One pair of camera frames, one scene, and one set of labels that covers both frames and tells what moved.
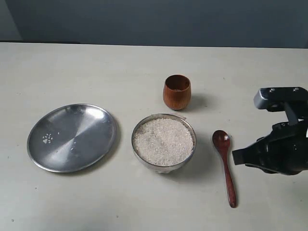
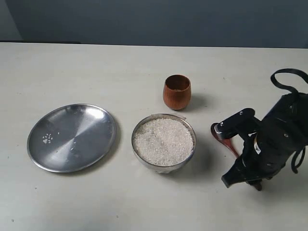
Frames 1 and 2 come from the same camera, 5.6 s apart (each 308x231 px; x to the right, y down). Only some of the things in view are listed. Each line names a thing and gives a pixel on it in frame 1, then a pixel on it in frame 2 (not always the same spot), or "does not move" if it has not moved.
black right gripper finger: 255,153 → 237,174
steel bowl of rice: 164,142 does not move
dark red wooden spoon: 221,139 → 228,142
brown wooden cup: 177,92 does not move
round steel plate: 71,138 does not move
